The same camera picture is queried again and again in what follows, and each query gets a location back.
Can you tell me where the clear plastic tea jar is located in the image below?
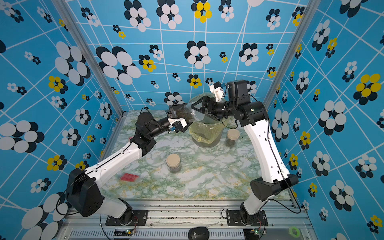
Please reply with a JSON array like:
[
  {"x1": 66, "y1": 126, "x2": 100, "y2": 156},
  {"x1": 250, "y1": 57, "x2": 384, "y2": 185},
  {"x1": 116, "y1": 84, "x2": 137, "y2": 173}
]
[{"x1": 177, "y1": 104, "x2": 204, "y2": 123}]

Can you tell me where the circuit board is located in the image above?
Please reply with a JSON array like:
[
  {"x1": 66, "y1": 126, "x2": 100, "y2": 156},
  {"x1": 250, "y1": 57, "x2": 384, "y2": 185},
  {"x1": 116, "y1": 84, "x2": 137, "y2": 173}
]
[
  {"x1": 243, "y1": 229, "x2": 260, "y2": 240},
  {"x1": 114, "y1": 230, "x2": 135, "y2": 238}
]

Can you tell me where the green tape roll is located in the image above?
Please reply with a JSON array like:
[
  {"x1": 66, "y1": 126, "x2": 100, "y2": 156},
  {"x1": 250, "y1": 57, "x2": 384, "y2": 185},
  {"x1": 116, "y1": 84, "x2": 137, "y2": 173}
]
[{"x1": 289, "y1": 226, "x2": 301, "y2": 239}]

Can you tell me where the jar with wooden lid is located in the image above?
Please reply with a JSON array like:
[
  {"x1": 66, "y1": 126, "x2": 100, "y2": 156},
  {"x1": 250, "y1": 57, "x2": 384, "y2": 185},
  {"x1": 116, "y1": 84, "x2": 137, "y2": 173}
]
[
  {"x1": 166, "y1": 154, "x2": 182, "y2": 173},
  {"x1": 225, "y1": 129, "x2": 240, "y2": 148}
]

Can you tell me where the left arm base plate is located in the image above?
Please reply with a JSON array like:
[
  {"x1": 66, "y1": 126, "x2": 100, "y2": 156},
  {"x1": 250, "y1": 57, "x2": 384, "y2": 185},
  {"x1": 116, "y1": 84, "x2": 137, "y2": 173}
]
[{"x1": 105, "y1": 210, "x2": 149, "y2": 227}]

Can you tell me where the small red packet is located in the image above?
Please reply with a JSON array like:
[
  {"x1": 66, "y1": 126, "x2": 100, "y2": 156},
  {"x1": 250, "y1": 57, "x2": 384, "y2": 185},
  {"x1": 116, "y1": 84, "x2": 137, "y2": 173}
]
[{"x1": 120, "y1": 173, "x2": 139, "y2": 183}]

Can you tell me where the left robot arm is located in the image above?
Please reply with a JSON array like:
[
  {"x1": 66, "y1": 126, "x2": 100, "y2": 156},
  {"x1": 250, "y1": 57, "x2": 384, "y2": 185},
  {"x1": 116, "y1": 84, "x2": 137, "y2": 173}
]
[{"x1": 65, "y1": 103, "x2": 194, "y2": 225}]

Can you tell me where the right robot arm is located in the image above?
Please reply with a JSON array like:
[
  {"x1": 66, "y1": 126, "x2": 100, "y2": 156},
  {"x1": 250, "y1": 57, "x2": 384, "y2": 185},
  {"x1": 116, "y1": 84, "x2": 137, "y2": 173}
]
[{"x1": 192, "y1": 80, "x2": 299, "y2": 226}]

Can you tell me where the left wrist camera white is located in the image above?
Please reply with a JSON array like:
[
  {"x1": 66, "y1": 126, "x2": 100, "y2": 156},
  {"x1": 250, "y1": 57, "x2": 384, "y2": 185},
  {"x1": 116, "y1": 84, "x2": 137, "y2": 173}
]
[{"x1": 167, "y1": 117, "x2": 186, "y2": 133}]

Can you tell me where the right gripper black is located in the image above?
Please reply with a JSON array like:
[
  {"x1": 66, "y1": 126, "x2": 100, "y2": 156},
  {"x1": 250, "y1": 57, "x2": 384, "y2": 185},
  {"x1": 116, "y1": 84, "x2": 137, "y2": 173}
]
[{"x1": 192, "y1": 98, "x2": 238, "y2": 121}]

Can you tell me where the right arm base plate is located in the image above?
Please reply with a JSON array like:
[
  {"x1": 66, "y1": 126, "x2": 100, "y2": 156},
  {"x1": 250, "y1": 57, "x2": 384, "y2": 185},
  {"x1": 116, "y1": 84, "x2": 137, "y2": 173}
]
[{"x1": 225, "y1": 210, "x2": 268, "y2": 227}]

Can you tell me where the right circuit board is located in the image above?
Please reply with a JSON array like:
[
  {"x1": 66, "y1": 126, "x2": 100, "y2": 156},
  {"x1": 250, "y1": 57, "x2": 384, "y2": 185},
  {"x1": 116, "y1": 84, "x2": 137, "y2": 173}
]
[{"x1": 243, "y1": 229, "x2": 260, "y2": 240}]

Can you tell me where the left circuit board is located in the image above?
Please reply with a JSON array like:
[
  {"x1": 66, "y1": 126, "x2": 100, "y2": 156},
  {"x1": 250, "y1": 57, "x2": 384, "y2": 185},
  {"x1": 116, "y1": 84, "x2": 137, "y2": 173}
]
[{"x1": 114, "y1": 230, "x2": 135, "y2": 238}]

